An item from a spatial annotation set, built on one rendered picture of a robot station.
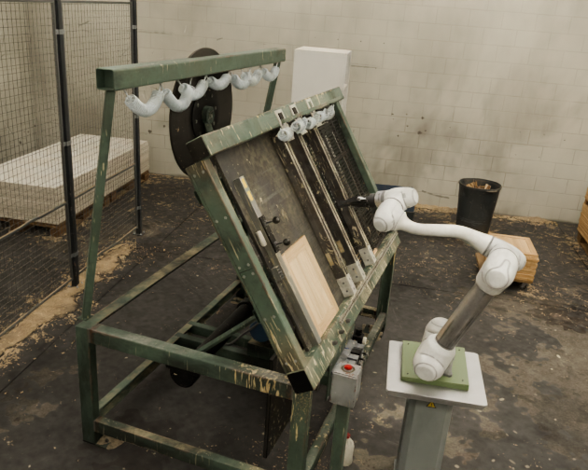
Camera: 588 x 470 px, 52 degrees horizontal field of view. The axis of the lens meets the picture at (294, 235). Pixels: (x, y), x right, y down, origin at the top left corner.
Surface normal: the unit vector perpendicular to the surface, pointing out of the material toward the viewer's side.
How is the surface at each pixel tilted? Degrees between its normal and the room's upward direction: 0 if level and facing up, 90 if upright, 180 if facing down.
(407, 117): 90
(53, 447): 0
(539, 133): 90
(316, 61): 90
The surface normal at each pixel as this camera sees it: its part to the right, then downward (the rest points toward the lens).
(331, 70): -0.18, 0.34
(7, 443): 0.07, -0.93
